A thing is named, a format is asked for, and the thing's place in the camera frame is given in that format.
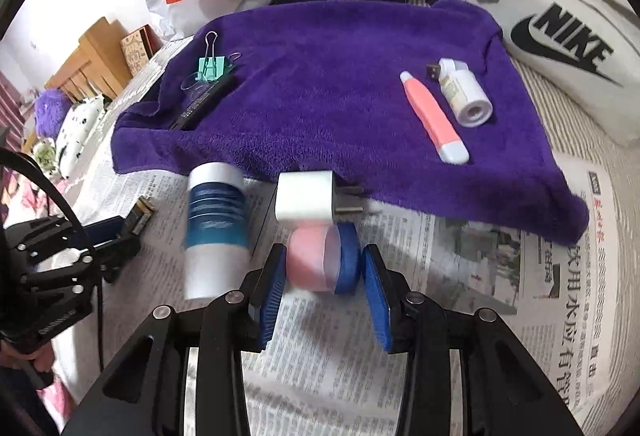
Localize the pink jar with blue lid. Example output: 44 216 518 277
286 222 362 295

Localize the pink blanket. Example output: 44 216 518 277
0 166 81 436

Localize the clear plastic cap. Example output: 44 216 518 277
180 71 213 100

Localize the pink and white tube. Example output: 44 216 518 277
399 70 471 165

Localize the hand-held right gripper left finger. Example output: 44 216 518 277
62 243 288 436

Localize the green binder clip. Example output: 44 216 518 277
197 31 241 82

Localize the black cable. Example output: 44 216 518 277
0 149 108 372

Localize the white charger plug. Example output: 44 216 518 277
274 170 365 228

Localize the newspaper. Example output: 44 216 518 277
60 36 631 436

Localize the white and blue bottle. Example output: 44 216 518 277
182 162 251 302

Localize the person's left hand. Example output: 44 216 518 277
0 343 54 371

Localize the patterned notebook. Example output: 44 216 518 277
120 25 163 77

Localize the black rectangular box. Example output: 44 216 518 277
167 75 238 132

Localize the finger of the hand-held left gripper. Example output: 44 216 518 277
5 215 127 263
20 237 144 293

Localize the white spotted cloth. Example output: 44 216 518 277
54 94 113 177

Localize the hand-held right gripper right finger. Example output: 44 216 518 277
361 243 583 436

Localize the purple towel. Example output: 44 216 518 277
111 0 591 247

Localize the small white bottle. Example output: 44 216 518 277
439 58 493 128

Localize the purple plush toy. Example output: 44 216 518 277
35 89 73 139

